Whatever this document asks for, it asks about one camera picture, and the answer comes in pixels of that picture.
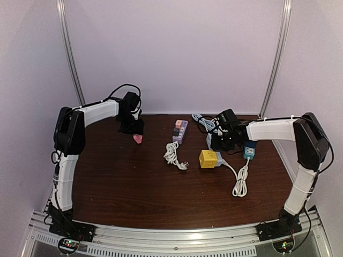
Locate teal blue socket box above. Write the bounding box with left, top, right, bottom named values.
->
left=243, top=141, right=257, bottom=161

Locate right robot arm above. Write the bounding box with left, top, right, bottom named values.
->
left=206, top=109, right=332, bottom=237

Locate yellow cube adapter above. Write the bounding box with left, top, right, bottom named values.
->
left=199, top=150, right=218, bottom=169

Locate purple power strip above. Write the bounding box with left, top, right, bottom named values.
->
left=172, top=120, right=189, bottom=145

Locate light blue strip cable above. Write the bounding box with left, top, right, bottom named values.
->
left=191, top=113, right=218, bottom=134

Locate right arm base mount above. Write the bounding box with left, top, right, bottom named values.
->
left=256, top=209, right=302, bottom=241

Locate grey charger plug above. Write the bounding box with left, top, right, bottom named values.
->
left=173, top=127, right=180, bottom=137

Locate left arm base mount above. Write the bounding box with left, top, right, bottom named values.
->
left=47, top=206, right=95, bottom=242

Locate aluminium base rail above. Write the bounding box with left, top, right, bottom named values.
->
left=19, top=210, right=333, bottom=256

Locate white cable with plug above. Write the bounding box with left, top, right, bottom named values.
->
left=221, top=157, right=250, bottom=198

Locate white coiled strip cable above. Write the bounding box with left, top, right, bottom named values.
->
left=163, top=141, right=190, bottom=171

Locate left aluminium frame post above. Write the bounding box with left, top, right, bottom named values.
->
left=56, top=0, right=86, bottom=105

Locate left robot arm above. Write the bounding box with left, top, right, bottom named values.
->
left=51, top=92, right=144, bottom=219

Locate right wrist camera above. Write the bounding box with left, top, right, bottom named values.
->
left=216, top=109, right=239, bottom=131

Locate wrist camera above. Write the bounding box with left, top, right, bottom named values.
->
left=124, top=92, right=141, bottom=114
left=216, top=109, right=239, bottom=131

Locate pink charger plug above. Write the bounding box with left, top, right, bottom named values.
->
left=175, top=119, right=183, bottom=129

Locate pink flat adapter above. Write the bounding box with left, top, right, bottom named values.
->
left=133, top=134, right=143, bottom=144

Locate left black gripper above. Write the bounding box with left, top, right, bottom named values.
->
left=118, top=113, right=144, bottom=136

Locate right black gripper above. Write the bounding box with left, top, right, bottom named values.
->
left=211, top=131, right=240, bottom=152

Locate light blue power strip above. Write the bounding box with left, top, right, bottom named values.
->
left=206, top=134, right=223, bottom=168

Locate aluminium frame post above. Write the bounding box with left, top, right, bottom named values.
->
left=56, top=0, right=86, bottom=105
left=258, top=0, right=293, bottom=118

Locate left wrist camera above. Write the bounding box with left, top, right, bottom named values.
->
left=124, top=92, right=141, bottom=114

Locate right aluminium frame post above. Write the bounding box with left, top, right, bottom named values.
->
left=258, top=0, right=293, bottom=118

